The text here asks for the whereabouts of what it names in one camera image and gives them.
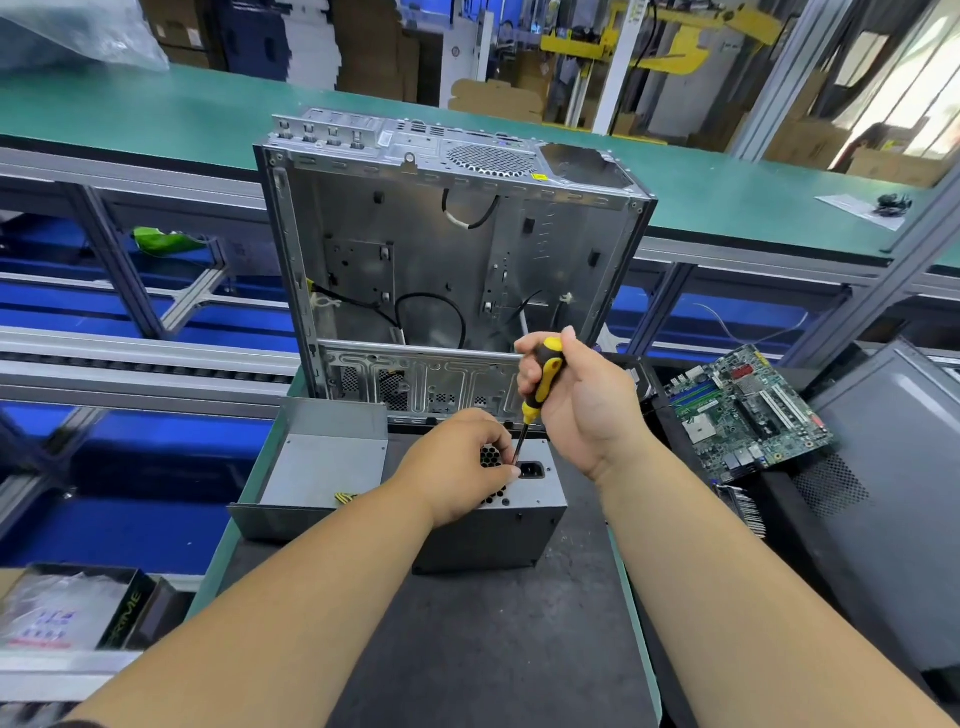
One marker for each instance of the green computer motherboard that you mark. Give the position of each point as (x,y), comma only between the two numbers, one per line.
(750,412)

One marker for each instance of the black heatsink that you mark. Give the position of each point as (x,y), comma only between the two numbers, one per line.
(742,504)

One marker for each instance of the person's left forearm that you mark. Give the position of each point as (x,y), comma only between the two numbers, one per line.
(277,607)

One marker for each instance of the person's left thumb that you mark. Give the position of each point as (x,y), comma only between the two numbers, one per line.
(501,471)

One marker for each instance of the grey power supply unit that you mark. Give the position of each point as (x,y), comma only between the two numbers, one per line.
(465,510)

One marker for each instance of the clear plastic bag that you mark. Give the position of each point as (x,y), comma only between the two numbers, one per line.
(75,30)

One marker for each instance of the person's right hand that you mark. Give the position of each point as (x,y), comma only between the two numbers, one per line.
(592,409)

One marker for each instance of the grey metal side panel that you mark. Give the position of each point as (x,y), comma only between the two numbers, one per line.
(322,472)

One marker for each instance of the aluminium conveyor frame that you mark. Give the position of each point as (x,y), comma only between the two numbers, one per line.
(150,300)

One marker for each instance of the black cardboard box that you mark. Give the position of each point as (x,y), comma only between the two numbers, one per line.
(71,611)

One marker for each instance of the person's right forearm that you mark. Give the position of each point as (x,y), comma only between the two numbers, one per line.
(742,600)

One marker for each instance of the person's left hand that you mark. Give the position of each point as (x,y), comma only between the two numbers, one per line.
(450,472)

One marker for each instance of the white paper sheet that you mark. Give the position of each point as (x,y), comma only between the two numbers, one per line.
(862,208)

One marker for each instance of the black small parts pile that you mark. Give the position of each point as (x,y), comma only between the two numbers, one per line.
(891,204)

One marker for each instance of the green plastic bag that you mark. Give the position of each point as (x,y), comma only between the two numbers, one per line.
(166,241)

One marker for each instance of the black rubber work mat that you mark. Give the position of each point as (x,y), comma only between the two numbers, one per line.
(487,637)

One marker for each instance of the yellow black screwdriver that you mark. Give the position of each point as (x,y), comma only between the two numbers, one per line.
(541,382)

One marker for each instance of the silver computer case chassis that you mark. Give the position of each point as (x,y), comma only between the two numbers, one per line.
(450,255)

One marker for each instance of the person's right thumb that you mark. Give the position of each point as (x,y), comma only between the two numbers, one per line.
(570,356)

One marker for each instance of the grey computer case cover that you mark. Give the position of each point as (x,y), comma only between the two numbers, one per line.
(892,495)

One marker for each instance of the brown cardboard box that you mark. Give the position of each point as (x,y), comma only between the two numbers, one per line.
(499,97)

